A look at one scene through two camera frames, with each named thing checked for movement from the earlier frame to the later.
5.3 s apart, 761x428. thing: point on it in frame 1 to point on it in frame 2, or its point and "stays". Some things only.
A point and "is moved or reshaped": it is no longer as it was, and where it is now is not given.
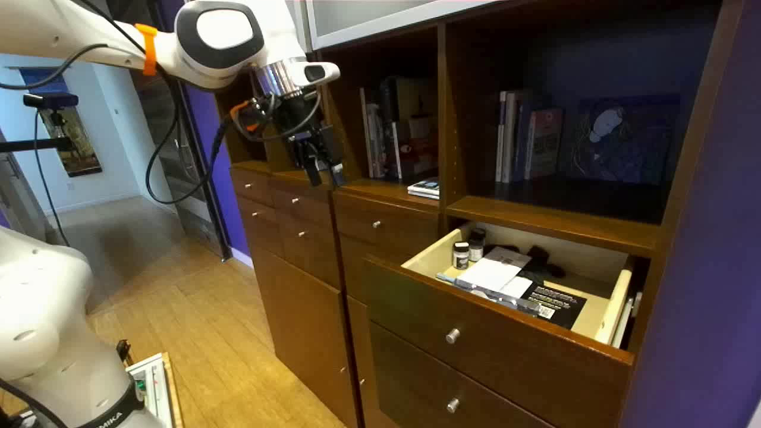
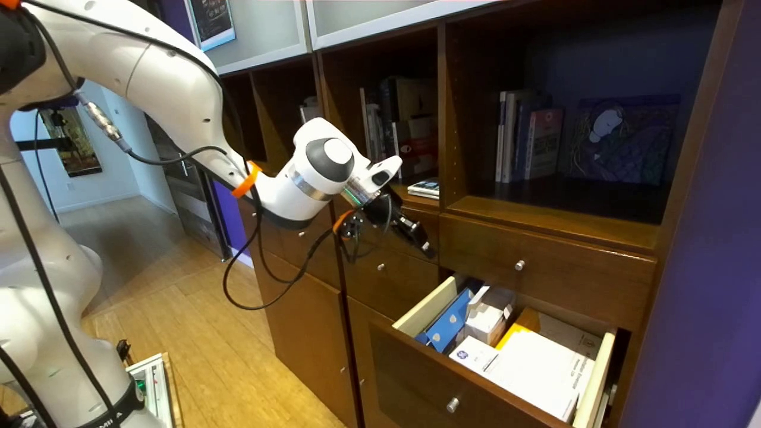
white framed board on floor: x=156 y=394 stays
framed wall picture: x=78 y=154 stays
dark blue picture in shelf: x=619 y=141 stays
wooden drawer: x=549 y=306 is moved or reshaped
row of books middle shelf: x=402 y=130 stays
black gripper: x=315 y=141 to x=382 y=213
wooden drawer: x=421 y=388 is moved or reshaped
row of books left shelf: x=528 y=144 stays
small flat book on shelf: x=426 y=190 stays
